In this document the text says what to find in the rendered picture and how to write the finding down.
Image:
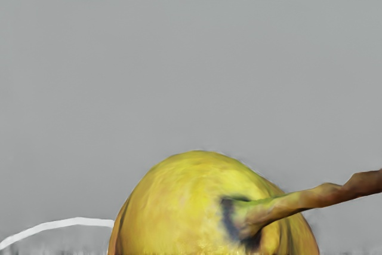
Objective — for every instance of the yellow pear with brown stem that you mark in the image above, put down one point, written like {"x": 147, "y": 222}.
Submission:
{"x": 179, "y": 207}

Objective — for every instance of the white plate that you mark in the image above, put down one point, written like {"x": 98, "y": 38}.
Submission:
{"x": 59, "y": 223}

